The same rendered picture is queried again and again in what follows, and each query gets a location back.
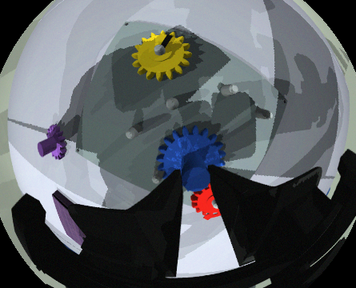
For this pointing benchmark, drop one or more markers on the purple gear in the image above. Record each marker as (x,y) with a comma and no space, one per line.
(53,144)

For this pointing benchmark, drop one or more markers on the blue gear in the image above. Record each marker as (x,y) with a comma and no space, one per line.
(191,153)

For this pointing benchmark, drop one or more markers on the yellow gear with black stripe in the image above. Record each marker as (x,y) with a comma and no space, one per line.
(165,63)

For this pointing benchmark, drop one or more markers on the red curved arrow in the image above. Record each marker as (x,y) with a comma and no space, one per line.
(207,216)

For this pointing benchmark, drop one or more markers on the red gear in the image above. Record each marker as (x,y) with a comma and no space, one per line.
(202,201)

